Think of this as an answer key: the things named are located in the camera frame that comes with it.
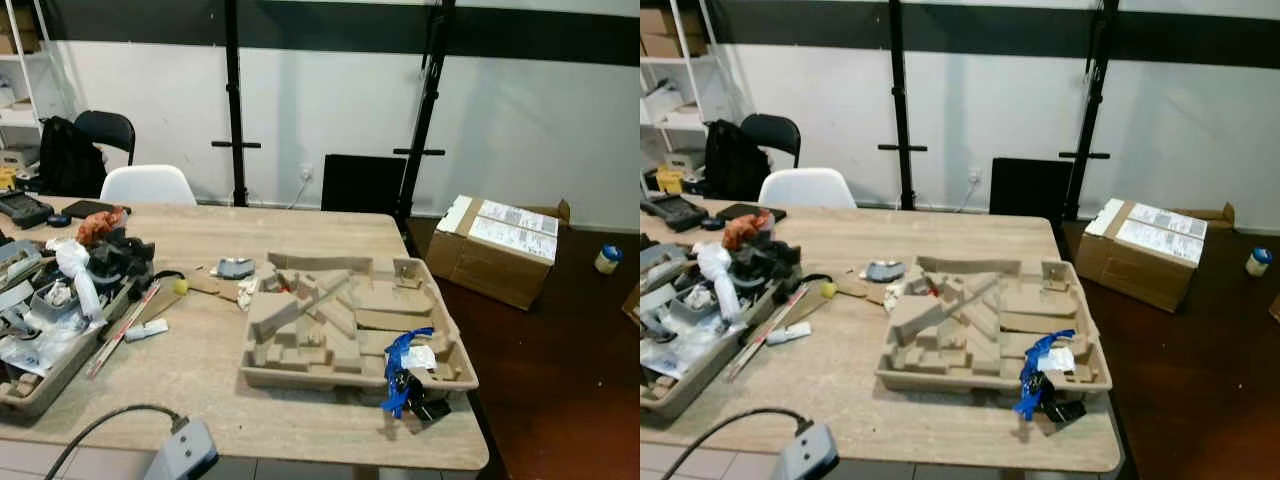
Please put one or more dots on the small grey box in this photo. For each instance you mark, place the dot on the small grey box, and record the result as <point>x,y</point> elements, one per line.
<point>55,297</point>
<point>690,302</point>

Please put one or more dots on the small black device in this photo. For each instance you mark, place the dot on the small black device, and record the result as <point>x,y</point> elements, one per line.
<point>1063,410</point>
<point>428,407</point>

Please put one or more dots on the black keypad device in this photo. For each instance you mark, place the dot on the black keypad device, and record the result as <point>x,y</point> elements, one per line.
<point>675,212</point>
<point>22,208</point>

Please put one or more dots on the black flat panel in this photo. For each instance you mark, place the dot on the black flat panel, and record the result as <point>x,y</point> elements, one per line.
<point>362,185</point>
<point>1030,188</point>

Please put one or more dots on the beige pulp packaging tray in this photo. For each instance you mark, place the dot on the beige pulp packaging tray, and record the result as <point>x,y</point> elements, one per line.
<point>960,332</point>
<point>330,330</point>

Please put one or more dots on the small brown storage box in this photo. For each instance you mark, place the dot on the small brown storage box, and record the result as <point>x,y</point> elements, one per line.
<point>670,32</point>
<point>15,28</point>

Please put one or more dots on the red white stick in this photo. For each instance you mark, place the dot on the red white stick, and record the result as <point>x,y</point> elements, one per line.
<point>750,352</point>
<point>113,345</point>

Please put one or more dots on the orange red plush item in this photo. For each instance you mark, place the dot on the orange red plush item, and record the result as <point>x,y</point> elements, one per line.
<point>745,230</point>
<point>100,225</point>

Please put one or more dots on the grey blue round item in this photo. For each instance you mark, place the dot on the grey blue round item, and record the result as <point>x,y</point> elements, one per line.
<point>885,271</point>
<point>235,268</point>

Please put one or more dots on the clear plastic bag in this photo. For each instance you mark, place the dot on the clear plastic bag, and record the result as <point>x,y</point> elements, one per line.
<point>675,355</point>
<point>35,350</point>

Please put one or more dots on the white plastic chair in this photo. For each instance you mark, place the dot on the white plastic chair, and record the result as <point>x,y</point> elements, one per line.
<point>148,187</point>
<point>805,190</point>

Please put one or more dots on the black stand pole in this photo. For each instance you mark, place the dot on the black stand pole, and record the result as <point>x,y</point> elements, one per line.
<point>1092,110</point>
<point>232,90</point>
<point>900,100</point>
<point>428,100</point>

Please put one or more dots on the white shelf unit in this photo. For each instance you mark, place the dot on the white shelf unit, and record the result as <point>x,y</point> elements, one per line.
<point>695,75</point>
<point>25,75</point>

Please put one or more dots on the black gadget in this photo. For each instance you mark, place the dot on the black gadget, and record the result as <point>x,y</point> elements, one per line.
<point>122,260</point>
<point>767,264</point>

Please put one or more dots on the white paper tag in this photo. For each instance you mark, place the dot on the white paper tag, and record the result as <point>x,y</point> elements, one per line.
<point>421,358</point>
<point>1058,360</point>

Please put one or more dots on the white tube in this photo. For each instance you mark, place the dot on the white tube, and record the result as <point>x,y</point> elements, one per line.
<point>145,330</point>
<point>790,334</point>

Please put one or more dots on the blue lidded jar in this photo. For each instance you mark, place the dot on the blue lidded jar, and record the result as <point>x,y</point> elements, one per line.
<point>607,260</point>
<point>1258,262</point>

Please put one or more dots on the black backpack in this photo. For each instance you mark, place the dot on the black backpack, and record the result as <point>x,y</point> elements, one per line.
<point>68,160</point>
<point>732,162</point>

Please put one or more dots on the white plastic bag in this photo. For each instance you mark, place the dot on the white plastic bag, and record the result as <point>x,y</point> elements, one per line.
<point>75,265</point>
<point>718,270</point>

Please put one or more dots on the black tablet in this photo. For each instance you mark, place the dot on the black tablet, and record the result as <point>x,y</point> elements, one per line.
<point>750,212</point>
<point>90,208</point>

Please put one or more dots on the light wooden table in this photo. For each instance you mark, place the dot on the light wooden table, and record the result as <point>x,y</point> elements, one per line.
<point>200,385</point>
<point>860,392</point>

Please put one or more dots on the brown cardboard box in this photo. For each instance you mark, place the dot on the brown cardboard box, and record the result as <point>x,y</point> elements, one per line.
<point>1140,262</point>
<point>495,258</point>

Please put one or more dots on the cluttered cardboard tray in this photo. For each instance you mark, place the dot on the cluttered cardboard tray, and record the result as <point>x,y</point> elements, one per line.
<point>55,385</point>
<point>700,385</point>

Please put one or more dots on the black office chair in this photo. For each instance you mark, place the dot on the black office chair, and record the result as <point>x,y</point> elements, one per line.
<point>775,132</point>
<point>110,128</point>

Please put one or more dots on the small yellow box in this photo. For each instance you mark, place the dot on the small yellow box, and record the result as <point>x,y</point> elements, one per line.
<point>668,180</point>
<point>6,178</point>

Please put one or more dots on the dark wooden table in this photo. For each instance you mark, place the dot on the dark wooden table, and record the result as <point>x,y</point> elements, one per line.
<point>1200,400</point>
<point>560,380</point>

